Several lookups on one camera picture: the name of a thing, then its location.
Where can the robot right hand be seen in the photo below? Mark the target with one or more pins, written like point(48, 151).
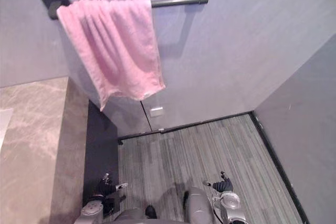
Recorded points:
point(223, 184)

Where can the pink towel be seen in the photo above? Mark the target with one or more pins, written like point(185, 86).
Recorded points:
point(115, 51)

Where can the silver robot right leg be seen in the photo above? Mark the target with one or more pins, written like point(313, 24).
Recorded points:
point(198, 205)

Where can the black vanity cabinet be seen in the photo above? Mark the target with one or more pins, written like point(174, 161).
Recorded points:
point(101, 150)

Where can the dark robot left foot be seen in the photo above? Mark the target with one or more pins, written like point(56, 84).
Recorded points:
point(151, 212)

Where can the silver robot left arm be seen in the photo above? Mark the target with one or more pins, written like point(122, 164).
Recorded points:
point(92, 208)

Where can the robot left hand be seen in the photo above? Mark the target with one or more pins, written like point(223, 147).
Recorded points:
point(106, 188)

